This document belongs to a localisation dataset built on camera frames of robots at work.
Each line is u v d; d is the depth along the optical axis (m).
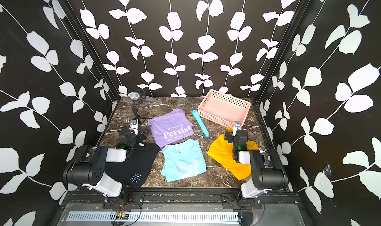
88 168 0.45
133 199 0.75
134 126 0.81
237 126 0.80
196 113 1.07
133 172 0.81
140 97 0.88
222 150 0.90
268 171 0.47
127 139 0.73
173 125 1.04
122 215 0.71
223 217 0.70
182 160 0.87
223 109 1.17
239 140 0.72
